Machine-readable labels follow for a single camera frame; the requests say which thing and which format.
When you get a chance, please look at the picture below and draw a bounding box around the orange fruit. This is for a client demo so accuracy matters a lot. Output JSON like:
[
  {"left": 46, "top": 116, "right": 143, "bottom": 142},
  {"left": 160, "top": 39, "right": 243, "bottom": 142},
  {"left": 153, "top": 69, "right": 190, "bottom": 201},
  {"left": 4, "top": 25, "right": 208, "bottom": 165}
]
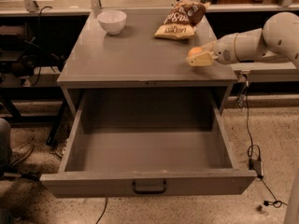
[{"left": 188, "top": 47, "right": 203, "bottom": 57}]

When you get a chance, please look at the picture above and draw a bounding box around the brown chip bag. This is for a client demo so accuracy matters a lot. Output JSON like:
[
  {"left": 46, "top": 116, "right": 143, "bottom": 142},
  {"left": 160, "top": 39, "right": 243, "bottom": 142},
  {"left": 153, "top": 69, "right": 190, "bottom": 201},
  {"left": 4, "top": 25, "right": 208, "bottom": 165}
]
[{"left": 154, "top": 0, "right": 210, "bottom": 40}]

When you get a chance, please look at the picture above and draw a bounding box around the person's shoe and leg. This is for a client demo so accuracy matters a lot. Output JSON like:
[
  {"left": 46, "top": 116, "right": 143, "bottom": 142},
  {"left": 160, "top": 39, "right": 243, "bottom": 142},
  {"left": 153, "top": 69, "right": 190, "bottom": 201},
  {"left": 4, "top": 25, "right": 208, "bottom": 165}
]
[{"left": 0, "top": 119, "right": 34, "bottom": 171}]

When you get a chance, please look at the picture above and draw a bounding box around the white ceramic bowl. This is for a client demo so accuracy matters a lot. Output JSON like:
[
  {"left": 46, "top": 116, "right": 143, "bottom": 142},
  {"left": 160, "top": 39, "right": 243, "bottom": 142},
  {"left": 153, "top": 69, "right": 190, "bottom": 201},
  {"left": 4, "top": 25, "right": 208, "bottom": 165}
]
[{"left": 97, "top": 10, "right": 127, "bottom": 35}]

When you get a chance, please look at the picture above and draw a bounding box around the black drawer handle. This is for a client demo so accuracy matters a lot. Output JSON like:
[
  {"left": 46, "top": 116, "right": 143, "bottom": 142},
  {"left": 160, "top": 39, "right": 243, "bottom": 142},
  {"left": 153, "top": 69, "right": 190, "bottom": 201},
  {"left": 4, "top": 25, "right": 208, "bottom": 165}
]
[{"left": 132, "top": 181, "right": 167, "bottom": 195}]

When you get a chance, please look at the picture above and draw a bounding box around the black cable under drawer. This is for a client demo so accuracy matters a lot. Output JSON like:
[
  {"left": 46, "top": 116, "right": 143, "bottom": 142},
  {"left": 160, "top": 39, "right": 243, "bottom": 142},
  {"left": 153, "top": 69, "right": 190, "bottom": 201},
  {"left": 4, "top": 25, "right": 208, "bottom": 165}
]
[{"left": 94, "top": 197, "right": 109, "bottom": 224}]

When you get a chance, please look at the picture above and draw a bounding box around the black cable on left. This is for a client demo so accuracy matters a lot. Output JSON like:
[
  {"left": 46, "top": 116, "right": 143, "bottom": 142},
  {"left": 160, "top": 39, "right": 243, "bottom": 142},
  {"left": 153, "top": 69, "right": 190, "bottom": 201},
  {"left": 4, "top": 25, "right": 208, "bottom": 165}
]
[{"left": 29, "top": 6, "right": 54, "bottom": 88}]

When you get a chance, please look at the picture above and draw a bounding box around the dark machinery on left shelf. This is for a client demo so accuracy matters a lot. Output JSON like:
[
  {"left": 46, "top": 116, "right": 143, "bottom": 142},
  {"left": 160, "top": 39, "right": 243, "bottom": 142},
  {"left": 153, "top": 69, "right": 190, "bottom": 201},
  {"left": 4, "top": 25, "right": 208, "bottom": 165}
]
[{"left": 0, "top": 23, "right": 65, "bottom": 77}]

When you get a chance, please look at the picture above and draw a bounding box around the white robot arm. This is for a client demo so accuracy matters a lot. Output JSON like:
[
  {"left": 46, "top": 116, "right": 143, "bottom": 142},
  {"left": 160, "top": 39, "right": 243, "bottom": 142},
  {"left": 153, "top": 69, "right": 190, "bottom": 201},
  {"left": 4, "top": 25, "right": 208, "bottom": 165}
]
[{"left": 186, "top": 12, "right": 299, "bottom": 69}]

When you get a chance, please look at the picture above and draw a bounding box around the grey metal cabinet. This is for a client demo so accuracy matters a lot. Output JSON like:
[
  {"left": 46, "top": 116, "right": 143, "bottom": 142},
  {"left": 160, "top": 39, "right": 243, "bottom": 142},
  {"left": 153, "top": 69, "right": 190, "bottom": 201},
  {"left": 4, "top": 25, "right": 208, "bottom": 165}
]
[{"left": 57, "top": 7, "right": 238, "bottom": 117}]

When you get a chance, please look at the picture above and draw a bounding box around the open grey drawer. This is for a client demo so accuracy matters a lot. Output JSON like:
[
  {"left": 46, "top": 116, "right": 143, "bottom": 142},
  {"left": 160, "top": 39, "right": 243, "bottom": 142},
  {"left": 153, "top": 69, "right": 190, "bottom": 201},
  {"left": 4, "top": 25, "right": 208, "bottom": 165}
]
[{"left": 41, "top": 88, "right": 255, "bottom": 198}]

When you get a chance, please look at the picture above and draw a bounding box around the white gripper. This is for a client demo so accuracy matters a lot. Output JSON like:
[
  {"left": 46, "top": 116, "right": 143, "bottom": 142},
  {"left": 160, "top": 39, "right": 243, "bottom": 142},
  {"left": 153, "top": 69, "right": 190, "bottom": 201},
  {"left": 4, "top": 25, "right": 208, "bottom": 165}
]
[{"left": 186, "top": 34, "right": 238, "bottom": 66}]

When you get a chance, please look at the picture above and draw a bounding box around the black cable with adapter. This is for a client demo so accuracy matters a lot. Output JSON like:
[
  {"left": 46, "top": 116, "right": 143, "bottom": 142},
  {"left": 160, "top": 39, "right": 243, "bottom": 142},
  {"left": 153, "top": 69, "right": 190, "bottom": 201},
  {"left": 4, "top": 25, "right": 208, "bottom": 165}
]
[{"left": 239, "top": 73, "right": 289, "bottom": 209}]

